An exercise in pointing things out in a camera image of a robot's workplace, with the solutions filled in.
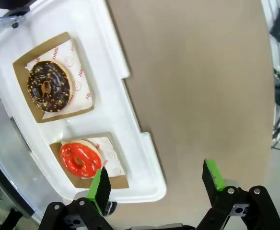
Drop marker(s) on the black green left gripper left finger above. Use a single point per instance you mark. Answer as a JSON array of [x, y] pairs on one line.
[[99, 191]]

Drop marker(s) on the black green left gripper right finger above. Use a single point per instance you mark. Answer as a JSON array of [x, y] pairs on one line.
[[214, 179]]

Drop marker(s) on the brown cardboard donut tray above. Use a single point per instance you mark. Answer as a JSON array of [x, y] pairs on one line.
[[22, 67], [122, 183]]

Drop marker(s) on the red glazed donut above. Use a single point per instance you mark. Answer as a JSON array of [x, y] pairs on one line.
[[69, 153]]

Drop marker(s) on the chocolate donut with nut bits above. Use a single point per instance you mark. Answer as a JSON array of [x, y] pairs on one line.
[[37, 83]]

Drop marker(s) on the white printed paper liner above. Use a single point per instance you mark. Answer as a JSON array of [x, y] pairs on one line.
[[78, 72], [111, 155]]

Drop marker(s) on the white display case base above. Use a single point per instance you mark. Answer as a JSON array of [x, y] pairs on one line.
[[135, 155]]

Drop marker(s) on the clear display case lid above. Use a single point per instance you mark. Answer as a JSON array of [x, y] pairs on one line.
[[10, 155]]

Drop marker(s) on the black hinge knob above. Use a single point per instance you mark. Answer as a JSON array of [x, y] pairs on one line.
[[15, 24]]

